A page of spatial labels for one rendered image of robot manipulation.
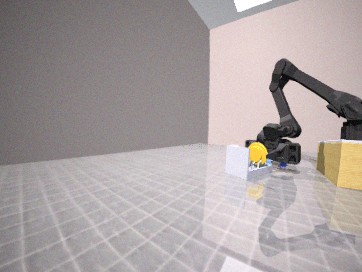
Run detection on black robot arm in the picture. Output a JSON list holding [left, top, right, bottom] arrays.
[[256, 58, 362, 144]]

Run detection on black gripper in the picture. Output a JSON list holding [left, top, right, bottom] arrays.
[[245, 140, 301, 165]]

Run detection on white dish rack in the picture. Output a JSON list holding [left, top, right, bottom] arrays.
[[226, 146, 272, 180]]

